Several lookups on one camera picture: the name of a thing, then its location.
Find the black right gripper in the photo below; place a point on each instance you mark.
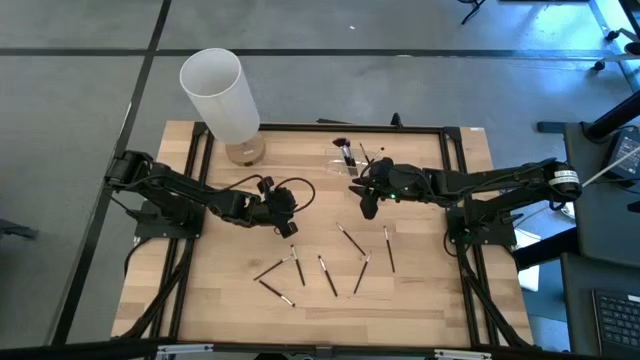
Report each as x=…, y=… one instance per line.
x=395, y=182

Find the black frame-mounted knob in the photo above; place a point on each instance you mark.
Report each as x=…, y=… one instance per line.
x=396, y=120

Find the silver aluminium bracket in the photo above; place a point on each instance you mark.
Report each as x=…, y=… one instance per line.
x=462, y=354
x=185, y=348

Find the large powder makeup brush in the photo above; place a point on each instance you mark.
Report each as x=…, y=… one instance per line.
x=351, y=161

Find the black frame-mounted bracket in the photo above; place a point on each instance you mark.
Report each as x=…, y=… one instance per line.
x=330, y=121

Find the silver chair base with casters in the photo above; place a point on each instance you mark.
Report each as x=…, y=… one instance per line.
x=634, y=48

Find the grey chair leg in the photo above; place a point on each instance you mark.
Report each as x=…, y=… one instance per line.
x=17, y=231

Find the black stand pole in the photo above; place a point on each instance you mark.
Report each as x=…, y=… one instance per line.
x=615, y=117

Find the clear acrylic brush holder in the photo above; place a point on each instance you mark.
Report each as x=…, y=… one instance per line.
x=336, y=167

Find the dark grey side desk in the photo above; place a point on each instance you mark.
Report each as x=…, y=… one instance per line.
x=600, y=225
x=575, y=310

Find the brown fan makeup brush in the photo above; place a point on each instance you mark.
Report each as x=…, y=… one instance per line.
x=340, y=142

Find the black laptop keyboard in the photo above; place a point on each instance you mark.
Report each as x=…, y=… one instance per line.
x=620, y=320

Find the black chair base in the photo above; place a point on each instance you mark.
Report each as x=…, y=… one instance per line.
x=472, y=6

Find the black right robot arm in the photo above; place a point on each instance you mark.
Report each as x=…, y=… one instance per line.
x=500, y=180

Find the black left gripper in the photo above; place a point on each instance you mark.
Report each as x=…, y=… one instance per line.
x=277, y=207

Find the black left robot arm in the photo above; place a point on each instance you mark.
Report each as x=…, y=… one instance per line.
x=175, y=190

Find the white paper sheet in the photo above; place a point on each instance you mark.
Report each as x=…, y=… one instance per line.
x=530, y=277

